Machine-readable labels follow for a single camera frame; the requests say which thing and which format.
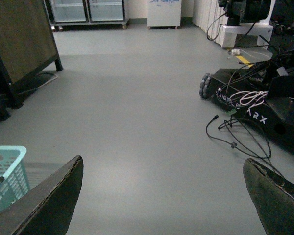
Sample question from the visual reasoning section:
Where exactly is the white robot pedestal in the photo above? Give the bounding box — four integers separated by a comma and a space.
217, 23, 273, 48

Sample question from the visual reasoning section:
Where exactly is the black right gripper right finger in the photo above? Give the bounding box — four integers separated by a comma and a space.
243, 158, 294, 235

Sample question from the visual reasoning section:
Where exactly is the glass door display cabinet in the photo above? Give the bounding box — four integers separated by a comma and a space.
44, 0, 129, 31

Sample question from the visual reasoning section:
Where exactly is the white freezer cabinet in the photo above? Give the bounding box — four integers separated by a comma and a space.
147, 0, 182, 29

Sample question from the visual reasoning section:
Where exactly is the black cable on floor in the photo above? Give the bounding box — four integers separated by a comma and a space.
205, 114, 272, 159

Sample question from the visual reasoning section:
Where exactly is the light blue plastic basket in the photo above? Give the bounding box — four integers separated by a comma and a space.
0, 145, 30, 212

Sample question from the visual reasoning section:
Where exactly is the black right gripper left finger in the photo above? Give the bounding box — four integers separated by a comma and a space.
0, 155, 84, 235

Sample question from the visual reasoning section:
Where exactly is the dark wooden board stand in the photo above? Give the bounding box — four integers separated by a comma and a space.
0, 0, 64, 109

